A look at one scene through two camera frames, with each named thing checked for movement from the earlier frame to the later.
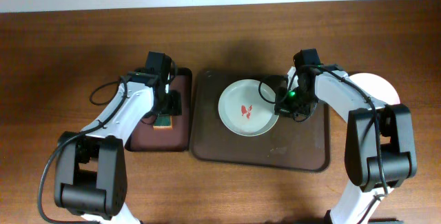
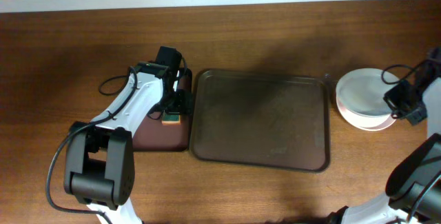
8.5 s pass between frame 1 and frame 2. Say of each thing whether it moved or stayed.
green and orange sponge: moved
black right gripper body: moved
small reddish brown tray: stayed
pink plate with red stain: moved
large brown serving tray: stayed
